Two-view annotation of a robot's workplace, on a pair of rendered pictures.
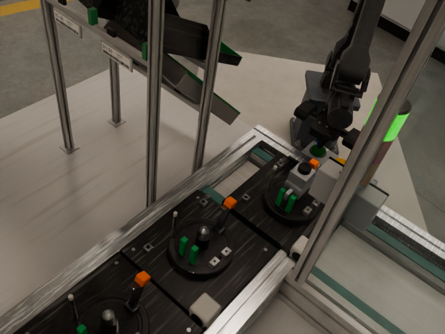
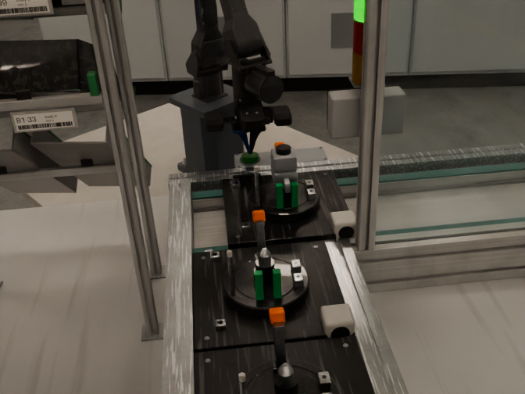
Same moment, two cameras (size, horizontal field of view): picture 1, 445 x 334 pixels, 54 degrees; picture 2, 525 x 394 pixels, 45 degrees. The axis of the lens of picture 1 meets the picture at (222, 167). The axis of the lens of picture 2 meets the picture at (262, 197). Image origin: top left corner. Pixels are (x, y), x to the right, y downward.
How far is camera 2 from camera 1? 0.52 m
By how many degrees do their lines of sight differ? 31
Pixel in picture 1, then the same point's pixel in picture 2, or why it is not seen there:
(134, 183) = (96, 323)
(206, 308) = (339, 314)
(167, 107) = (34, 238)
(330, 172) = (344, 97)
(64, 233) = not seen: outside the picture
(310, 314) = (398, 275)
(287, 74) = not seen: hidden behind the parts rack
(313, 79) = (185, 99)
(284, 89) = not seen: hidden behind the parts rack
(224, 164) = (186, 221)
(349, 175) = (373, 75)
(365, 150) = (380, 34)
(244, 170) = (201, 221)
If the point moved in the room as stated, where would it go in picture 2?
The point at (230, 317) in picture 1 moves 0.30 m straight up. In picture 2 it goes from (359, 313) to (368, 140)
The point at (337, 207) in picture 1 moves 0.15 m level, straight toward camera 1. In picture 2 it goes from (376, 118) to (422, 160)
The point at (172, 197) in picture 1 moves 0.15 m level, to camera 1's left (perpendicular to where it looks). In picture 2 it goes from (176, 279) to (96, 318)
